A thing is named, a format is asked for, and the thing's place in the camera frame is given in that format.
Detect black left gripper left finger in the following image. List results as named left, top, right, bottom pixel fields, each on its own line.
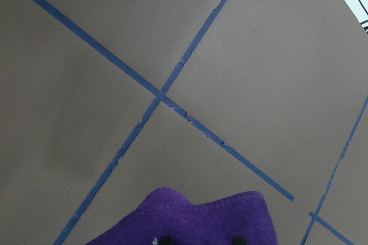
left=159, top=236, right=173, bottom=245

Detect purple towel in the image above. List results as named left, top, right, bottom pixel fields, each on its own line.
left=89, top=187, right=278, bottom=244

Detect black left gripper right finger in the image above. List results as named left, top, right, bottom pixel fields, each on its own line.
left=232, top=236, right=246, bottom=245

